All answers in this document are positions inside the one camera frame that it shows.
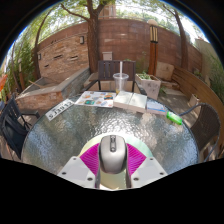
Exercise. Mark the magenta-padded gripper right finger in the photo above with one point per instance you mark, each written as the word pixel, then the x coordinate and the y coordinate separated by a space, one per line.
pixel 150 170

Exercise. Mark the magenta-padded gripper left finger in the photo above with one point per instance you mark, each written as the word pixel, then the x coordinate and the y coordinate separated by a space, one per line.
pixel 75 170

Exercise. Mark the grey computer mouse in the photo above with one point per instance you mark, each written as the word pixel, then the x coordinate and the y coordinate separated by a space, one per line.
pixel 112 155

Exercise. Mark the pastel iridescent mouse pad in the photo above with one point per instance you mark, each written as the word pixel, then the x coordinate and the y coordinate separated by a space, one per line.
pixel 140 144

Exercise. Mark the green tube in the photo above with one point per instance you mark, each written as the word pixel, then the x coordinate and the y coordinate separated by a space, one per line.
pixel 174 118

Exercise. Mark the white licence plate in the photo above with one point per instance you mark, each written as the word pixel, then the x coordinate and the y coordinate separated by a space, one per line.
pixel 59 110

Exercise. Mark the small blue-white notebook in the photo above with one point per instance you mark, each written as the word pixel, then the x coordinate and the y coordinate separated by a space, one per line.
pixel 156 107

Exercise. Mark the dark wicker armchair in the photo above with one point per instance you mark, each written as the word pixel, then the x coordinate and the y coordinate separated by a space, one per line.
pixel 206 126

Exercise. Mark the pale thick book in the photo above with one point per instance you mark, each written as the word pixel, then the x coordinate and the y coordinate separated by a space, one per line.
pixel 130 101

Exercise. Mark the black metal armchair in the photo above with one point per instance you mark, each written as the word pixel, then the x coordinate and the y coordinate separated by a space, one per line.
pixel 13 130

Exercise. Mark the raised stone garden bed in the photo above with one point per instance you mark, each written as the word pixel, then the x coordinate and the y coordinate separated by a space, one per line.
pixel 46 98

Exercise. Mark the white square planter with plants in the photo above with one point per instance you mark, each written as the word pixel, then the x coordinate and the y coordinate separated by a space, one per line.
pixel 150 85

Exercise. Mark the clear plastic cup with straw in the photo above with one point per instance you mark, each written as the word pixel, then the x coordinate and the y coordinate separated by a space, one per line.
pixel 120 83

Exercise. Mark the leaning pale stone slab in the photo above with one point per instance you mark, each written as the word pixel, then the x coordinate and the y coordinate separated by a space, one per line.
pixel 165 71

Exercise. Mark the dark wooden slatted chair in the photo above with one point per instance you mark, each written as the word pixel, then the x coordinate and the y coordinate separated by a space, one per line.
pixel 106 70

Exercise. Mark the forked tree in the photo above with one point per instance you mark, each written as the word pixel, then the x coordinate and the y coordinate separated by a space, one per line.
pixel 93 43

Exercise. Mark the slender tree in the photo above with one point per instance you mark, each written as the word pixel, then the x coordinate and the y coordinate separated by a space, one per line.
pixel 183 43

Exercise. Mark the grey wall utility box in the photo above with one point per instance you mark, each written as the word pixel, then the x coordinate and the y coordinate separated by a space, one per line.
pixel 107 56

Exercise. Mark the black wall light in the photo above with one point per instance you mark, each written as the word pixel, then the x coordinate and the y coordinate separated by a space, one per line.
pixel 81 40
pixel 39 56

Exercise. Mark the wooden garden lamp post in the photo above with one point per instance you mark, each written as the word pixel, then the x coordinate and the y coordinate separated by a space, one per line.
pixel 153 50

